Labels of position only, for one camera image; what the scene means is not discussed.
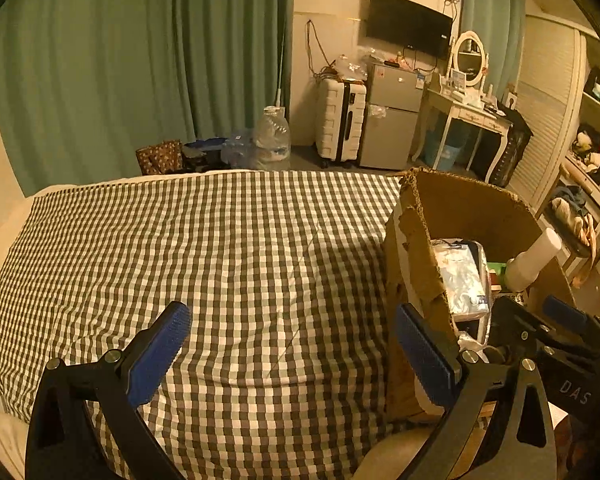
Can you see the narrow green curtain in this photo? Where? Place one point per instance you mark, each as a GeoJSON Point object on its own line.
{"type": "Point", "coordinates": [490, 10]}

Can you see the brown patterned bag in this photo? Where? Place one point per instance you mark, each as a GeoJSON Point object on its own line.
{"type": "Point", "coordinates": [157, 159]}

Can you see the blue waste bin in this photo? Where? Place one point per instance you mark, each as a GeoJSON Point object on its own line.
{"type": "Point", "coordinates": [447, 152]}

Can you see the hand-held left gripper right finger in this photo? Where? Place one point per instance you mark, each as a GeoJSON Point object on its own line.
{"type": "Point", "coordinates": [425, 355]}

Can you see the white oval vanity mirror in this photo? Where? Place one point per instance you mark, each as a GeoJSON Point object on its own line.
{"type": "Point", "coordinates": [469, 57]}

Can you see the green packet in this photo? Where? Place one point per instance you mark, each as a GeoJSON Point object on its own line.
{"type": "Point", "coordinates": [497, 272]}

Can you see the checkered blanket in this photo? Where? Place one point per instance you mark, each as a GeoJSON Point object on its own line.
{"type": "Point", "coordinates": [205, 260]}

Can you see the blue plastic bag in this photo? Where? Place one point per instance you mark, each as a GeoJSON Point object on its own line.
{"type": "Point", "coordinates": [215, 152]}

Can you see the white plastic bottle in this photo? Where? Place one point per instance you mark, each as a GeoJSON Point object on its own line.
{"type": "Point", "coordinates": [532, 260]}

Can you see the black wall television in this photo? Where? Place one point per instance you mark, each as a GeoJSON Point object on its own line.
{"type": "Point", "coordinates": [407, 22]}

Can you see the clear large water bottle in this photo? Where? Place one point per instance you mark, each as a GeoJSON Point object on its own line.
{"type": "Point", "coordinates": [272, 137]}

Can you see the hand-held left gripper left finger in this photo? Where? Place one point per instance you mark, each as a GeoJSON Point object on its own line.
{"type": "Point", "coordinates": [160, 355]}

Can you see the wide green curtain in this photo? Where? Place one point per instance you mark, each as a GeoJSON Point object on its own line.
{"type": "Point", "coordinates": [105, 70]}

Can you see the black hanging bag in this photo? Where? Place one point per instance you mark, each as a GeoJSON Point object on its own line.
{"type": "Point", "coordinates": [512, 145]}

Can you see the pile of clothes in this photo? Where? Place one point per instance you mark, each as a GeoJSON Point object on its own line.
{"type": "Point", "coordinates": [575, 215]}

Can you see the white vanity table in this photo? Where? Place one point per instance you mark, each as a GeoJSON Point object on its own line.
{"type": "Point", "coordinates": [460, 107]}

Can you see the white printed plastic packet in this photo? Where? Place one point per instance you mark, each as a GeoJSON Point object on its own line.
{"type": "Point", "coordinates": [460, 280]}

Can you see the grey small fridge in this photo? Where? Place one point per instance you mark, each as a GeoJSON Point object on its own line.
{"type": "Point", "coordinates": [390, 120]}

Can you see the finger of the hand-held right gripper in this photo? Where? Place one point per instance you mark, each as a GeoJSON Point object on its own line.
{"type": "Point", "coordinates": [565, 312]}
{"type": "Point", "coordinates": [515, 330]}

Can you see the brown cardboard box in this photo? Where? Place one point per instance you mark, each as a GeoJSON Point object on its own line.
{"type": "Point", "coordinates": [470, 205]}

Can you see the white wardrobe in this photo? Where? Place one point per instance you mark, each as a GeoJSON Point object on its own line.
{"type": "Point", "coordinates": [550, 110]}

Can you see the white suitcase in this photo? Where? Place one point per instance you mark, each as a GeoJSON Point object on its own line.
{"type": "Point", "coordinates": [337, 120]}

